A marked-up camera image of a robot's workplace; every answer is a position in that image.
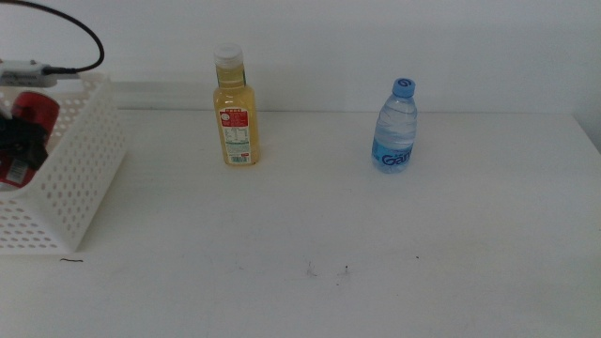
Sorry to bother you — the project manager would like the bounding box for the red soda can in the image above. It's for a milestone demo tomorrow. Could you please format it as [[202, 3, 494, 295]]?
[[0, 91, 61, 190]]

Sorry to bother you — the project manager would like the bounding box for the yellow juice bottle white cap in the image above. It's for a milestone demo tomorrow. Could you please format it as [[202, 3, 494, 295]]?
[[212, 42, 261, 166]]

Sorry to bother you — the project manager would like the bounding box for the clear water bottle blue cap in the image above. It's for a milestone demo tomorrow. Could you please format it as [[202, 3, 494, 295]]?
[[371, 77, 419, 175]]

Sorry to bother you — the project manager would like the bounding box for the white perforated plastic basket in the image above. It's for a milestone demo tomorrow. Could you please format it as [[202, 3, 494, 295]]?
[[0, 69, 128, 255]]

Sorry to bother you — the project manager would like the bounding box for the black left camera cable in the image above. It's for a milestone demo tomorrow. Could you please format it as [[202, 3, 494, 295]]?
[[0, 0, 105, 75]]

